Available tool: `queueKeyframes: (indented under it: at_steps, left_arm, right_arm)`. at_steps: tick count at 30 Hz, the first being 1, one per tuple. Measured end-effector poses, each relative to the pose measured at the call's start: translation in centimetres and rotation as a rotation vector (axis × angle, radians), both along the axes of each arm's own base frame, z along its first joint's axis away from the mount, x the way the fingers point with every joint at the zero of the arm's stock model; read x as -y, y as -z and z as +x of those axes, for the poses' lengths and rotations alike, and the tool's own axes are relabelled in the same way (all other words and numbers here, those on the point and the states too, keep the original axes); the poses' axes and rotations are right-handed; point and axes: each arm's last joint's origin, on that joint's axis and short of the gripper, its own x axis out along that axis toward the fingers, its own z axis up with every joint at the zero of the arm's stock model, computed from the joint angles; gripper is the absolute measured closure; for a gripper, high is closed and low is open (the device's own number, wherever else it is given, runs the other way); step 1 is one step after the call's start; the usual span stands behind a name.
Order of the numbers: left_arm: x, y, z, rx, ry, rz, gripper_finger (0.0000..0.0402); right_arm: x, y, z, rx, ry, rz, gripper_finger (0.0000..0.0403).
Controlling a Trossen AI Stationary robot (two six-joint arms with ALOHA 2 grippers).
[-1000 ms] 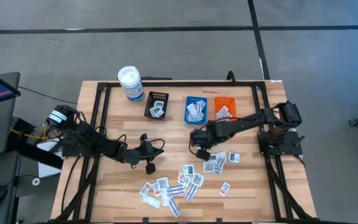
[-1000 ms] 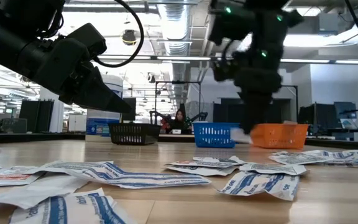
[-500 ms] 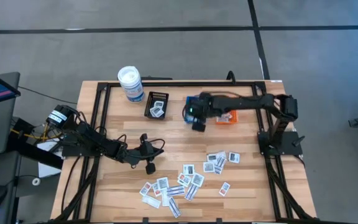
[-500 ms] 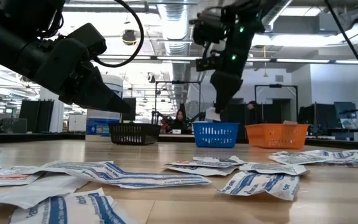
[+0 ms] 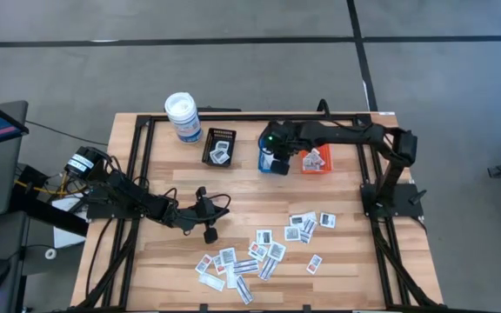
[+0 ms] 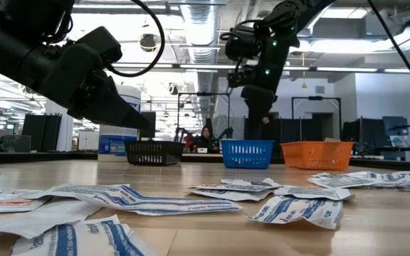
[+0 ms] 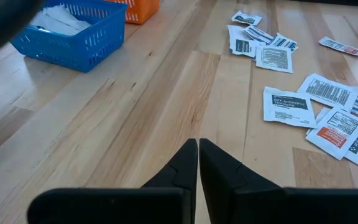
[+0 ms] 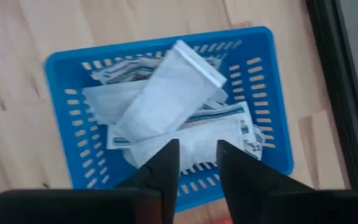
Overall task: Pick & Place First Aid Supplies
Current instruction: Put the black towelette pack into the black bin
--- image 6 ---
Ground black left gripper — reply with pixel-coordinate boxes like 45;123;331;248
30;41;152;131

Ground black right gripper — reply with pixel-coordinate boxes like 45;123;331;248
241;56;284;140

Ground blue plastic basket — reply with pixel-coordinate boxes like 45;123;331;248
220;139;275;170

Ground white wipes canister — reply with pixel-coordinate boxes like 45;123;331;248
97;85;142;163

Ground white cabinet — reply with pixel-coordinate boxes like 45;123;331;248
78;130;100;151

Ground black background monitor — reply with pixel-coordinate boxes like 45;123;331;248
139;112;157;139

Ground person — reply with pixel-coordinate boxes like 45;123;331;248
186;124;222;154

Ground black plastic basket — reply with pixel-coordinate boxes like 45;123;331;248
123;140;186;167

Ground white building column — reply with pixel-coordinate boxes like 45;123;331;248
44;99;75;153

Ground orange plastic basket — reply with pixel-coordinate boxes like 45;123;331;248
280;141;354;171

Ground black partition panels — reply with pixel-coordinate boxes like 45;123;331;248
21;113;63;153

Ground black ceiling dome fixture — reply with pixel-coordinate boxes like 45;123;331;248
139;33;158;53

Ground long ceiling light bar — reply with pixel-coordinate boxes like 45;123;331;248
112;63;410;74

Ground blue striped fabric bandage packet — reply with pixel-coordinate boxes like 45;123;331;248
354;171;410;190
249;195;345;230
80;184;243;217
9;214;149;256

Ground grey storage bin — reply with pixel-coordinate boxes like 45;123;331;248
0;134;32;154

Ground dark partition panel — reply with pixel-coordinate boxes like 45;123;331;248
340;119;384;157

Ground plain white bandage packet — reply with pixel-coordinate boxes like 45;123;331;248
0;201;103;240

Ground grey screen on stand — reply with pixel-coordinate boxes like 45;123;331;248
382;116;409;149

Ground dark partition wall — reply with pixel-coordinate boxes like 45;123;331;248
243;117;334;143

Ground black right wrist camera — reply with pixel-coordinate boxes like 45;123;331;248
226;65;260;89

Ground black station frame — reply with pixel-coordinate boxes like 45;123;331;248
177;92;231;142
291;96;342;142

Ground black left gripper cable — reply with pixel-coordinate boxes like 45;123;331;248
105;0;166;78

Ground silver air duct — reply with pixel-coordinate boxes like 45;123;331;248
179;0;220;118

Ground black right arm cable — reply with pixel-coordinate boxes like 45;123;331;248
367;0;410;102

